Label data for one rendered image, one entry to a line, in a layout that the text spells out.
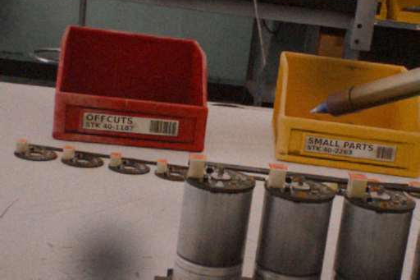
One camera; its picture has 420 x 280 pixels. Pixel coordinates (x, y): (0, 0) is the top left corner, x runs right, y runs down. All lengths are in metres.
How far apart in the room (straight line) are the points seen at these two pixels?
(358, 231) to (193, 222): 0.06
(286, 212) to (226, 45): 4.44
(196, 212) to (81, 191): 0.19
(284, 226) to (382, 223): 0.03
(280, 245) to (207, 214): 0.03
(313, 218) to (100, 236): 0.14
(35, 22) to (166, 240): 4.33
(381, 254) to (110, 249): 0.14
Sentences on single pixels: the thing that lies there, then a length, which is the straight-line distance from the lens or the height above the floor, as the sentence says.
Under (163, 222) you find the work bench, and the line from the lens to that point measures 0.43.
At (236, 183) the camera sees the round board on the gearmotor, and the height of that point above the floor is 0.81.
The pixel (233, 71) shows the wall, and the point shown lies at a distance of 4.75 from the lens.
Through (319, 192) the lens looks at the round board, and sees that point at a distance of 0.29.
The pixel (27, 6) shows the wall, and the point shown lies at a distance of 4.72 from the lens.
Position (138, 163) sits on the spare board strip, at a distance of 0.52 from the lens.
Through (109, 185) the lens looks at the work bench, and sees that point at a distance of 0.48.
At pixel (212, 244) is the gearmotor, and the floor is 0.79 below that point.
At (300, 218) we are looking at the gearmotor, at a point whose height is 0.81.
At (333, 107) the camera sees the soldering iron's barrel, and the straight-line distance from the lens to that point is 0.27.
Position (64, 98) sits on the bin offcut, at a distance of 0.56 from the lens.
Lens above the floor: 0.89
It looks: 14 degrees down
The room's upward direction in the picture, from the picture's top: 8 degrees clockwise
